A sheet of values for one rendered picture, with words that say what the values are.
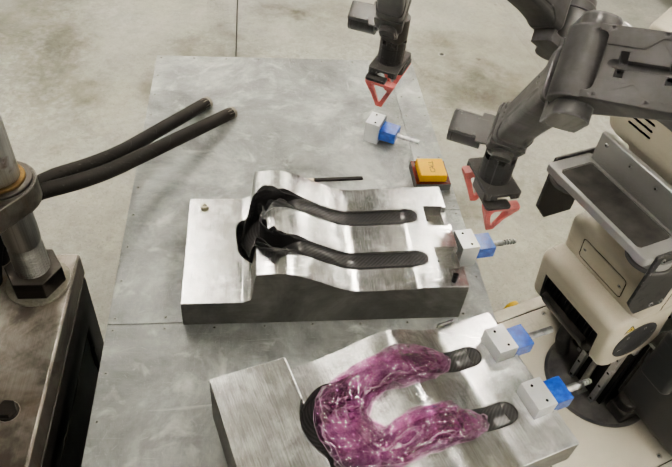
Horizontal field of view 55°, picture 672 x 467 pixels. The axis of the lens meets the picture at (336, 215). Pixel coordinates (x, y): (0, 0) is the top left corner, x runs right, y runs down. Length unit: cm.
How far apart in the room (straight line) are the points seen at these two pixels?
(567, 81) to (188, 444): 75
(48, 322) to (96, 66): 224
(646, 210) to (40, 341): 105
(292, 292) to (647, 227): 60
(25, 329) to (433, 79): 253
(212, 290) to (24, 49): 257
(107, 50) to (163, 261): 229
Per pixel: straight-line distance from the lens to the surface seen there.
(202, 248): 122
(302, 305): 115
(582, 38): 70
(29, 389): 119
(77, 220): 256
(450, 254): 125
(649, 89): 68
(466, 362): 113
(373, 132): 155
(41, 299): 129
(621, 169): 124
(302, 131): 158
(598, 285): 140
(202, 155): 151
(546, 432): 110
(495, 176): 117
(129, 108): 306
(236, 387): 99
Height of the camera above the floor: 176
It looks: 44 degrees down
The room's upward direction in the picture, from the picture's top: 7 degrees clockwise
